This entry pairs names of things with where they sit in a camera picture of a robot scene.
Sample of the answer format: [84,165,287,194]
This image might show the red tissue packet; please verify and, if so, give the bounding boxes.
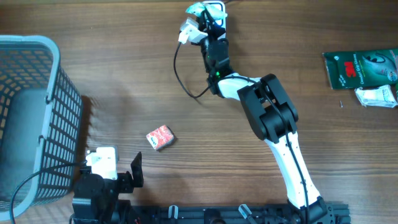
[146,125,175,151]

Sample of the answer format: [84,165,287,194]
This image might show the green 3M gloves packet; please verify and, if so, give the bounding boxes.
[322,49,397,90]

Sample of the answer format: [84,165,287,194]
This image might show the white tissue packet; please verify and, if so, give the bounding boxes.
[354,85,397,108]

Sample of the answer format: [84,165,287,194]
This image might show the teal wipes packet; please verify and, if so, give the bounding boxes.
[185,2,207,17]

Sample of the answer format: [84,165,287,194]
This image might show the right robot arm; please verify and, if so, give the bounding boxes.
[197,10,327,223]

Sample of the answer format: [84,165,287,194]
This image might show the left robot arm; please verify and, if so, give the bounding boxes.
[69,152,144,223]

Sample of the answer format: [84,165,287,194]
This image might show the white barcode scanner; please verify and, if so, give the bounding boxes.
[203,1,228,39]

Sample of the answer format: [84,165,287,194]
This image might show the grey plastic mesh basket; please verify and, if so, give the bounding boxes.
[1,35,83,221]

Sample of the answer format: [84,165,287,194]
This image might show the black right camera cable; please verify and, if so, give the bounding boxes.
[173,42,310,224]

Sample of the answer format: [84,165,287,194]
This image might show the black mounting rail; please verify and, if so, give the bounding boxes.
[124,203,351,224]

